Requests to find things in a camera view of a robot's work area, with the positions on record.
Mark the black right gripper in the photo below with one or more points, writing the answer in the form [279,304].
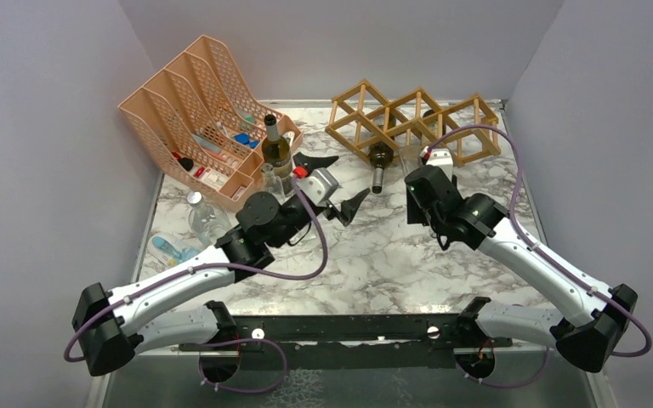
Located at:
[416,213]

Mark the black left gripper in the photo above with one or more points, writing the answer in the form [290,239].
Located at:
[349,207]

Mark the small clear glass bottle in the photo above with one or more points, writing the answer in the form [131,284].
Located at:
[270,182]

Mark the dark labelled wine bottle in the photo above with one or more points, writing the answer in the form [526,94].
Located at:
[380,157]

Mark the tall clear glass bottle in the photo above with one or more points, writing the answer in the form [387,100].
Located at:
[410,159]

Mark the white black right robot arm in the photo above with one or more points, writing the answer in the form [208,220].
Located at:
[587,319]

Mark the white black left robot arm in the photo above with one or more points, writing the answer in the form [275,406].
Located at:
[112,326]

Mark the green wine bottle gold label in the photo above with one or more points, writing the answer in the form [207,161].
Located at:
[277,152]

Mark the wooden lattice wine rack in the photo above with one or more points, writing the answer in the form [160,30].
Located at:
[363,116]

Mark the clear bottle blue content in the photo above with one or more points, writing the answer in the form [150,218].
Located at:
[169,250]

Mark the blue item in organizer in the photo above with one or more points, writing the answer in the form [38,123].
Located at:
[245,139]

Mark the round clear flask silver cap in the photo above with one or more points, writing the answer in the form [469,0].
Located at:
[206,221]

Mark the red white box in organizer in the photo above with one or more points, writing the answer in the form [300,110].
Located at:
[211,177]

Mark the peach plastic file organizer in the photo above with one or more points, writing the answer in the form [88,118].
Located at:
[187,114]

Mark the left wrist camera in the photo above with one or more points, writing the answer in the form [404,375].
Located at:
[319,186]

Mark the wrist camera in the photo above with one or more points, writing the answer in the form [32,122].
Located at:
[319,186]
[440,158]

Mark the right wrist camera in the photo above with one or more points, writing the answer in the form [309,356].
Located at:
[440,158]

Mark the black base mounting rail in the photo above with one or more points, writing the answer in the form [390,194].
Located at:
[344,341]

